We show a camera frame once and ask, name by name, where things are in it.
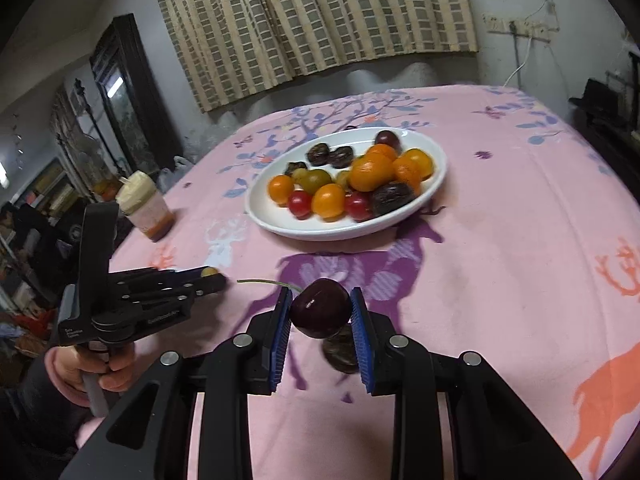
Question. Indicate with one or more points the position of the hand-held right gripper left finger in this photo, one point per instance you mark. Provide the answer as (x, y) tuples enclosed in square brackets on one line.
[(280, 342)]

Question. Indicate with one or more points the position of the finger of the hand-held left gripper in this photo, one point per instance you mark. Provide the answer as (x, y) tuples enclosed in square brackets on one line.
[(160, 275), (210, 286)]

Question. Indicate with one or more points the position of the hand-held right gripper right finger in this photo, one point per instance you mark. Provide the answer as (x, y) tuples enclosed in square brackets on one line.
[(362, 345)]

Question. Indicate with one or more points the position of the dark red cherry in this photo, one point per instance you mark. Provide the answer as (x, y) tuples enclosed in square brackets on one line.
[(320, 312)]

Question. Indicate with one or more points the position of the white oval plate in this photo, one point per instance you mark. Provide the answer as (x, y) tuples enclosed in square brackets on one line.
[(320, 227)]

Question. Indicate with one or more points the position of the small dark water chestnut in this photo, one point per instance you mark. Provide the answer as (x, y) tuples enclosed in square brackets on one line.
[(295, 167)]

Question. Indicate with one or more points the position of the large dark water chestnut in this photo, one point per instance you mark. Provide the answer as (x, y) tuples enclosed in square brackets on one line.
[(392, 198)]

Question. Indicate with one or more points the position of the orange mandarin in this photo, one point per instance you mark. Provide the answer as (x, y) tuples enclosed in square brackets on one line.
[(415, 165), (382, 151), (370, 173)]

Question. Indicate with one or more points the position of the person's left forearm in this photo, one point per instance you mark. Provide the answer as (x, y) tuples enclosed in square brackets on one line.
[(35, 425)]

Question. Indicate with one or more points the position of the person's left hand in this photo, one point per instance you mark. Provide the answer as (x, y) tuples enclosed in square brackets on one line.
[(65, 367)]

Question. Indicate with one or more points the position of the plastic cup with brown sauce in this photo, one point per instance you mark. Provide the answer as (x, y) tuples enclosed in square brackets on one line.
[(145, 207)]

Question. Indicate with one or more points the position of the small orange cherry tomato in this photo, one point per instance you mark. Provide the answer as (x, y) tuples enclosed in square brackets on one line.
[(281, 188)]

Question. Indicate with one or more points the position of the small red cherry tomato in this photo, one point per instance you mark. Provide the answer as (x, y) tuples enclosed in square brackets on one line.
[(299, 204)]

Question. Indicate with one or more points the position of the cluttered shelf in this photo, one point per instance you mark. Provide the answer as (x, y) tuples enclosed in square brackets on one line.
[(40, 185)]

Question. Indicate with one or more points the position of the green yellow tomato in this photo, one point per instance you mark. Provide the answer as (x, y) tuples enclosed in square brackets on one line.
[(317, 181)]

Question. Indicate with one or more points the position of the pink deer print tablecloth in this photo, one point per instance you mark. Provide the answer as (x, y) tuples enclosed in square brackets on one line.
[(500, 260)]

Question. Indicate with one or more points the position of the small dark purple tomato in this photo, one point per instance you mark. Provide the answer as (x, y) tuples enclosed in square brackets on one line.
[(388, 140)]

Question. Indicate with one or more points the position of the beige grey checked curtain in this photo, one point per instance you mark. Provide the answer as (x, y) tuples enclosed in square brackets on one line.
[(320, 25)]

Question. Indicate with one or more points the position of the black bag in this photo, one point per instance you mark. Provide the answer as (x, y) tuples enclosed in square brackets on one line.
[(597, 102)]

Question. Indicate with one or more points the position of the white wall socket strip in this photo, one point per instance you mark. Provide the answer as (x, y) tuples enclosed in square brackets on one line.
[(520, 28)]

